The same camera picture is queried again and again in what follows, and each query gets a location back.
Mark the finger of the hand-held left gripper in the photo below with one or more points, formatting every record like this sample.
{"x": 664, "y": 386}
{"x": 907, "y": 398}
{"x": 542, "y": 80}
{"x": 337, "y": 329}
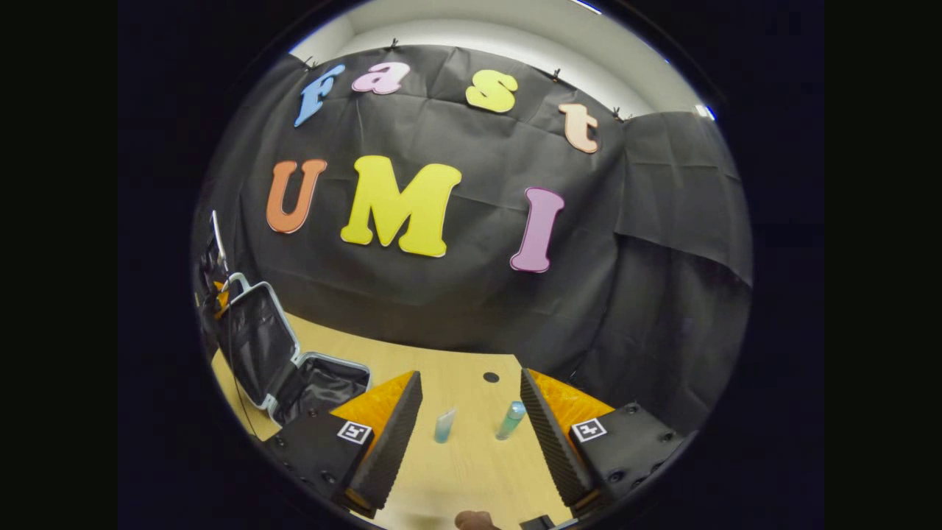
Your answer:
{"x": 221, "y": 298}

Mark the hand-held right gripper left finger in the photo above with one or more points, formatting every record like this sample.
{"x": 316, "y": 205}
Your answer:
{"x": 390, "y": 442}

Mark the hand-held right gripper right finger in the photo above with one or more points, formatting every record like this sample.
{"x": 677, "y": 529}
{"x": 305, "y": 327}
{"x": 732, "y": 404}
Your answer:
{"x": 552, "y": 442}

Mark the green lotion bottle blue cap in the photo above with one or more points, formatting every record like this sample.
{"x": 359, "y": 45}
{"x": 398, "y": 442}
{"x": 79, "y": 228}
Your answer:
{"x": 509, "y": 421}

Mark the white blue cream tube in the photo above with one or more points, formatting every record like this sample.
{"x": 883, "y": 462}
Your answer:
{"x": 444, "y": 427}

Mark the black backdrop cloth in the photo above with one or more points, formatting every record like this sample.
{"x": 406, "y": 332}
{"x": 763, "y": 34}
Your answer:
{"x": 471, "y": 294}

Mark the ceiling light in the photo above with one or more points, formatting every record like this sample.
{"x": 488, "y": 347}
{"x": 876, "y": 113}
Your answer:
{"x": 705, "y": 112}

